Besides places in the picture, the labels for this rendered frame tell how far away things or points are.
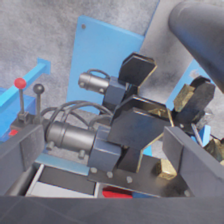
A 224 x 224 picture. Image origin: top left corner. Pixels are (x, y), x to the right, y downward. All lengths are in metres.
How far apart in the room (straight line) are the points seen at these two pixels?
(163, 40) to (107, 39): 0.41
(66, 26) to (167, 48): 0.82
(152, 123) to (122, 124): 0.10
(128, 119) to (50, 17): 1.20
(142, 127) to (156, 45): 0.86
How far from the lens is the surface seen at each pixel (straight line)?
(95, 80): 1.00
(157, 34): 1.27
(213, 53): 0.56
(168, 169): 0.78
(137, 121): 0.51
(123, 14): 1.39
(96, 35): 1.32
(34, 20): 1.60
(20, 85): 0.56
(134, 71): 0.93
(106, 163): 0.65
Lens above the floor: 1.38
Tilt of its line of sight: 51 degrees down
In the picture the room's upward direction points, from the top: 170 degrees counter-clockwise
